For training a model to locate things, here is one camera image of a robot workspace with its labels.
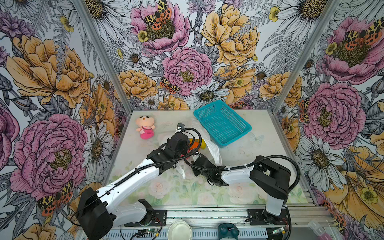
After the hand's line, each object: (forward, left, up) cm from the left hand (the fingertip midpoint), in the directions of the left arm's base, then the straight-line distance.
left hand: (179, 143), depth 80 cm
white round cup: (-36, -1, -20) cm, 41 cm away
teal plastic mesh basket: (+30, -31, -20) cm, 47 cm away
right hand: (-4, -8, -17) cm, 19 cm away
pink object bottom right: (-38, -65, -17) cm, 77 cm away
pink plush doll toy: (+25, +25, -13) cm, 38 cm away
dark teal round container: (-37, -22, -11) cm, 45 cm away
